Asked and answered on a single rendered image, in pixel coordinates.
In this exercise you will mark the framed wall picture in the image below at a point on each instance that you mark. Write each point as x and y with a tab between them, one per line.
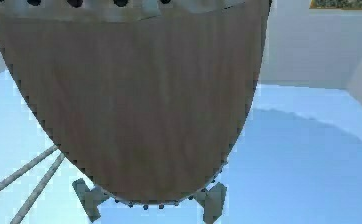
341	3

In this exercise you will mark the brown wooden round chair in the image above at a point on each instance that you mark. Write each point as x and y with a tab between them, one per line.
132	100

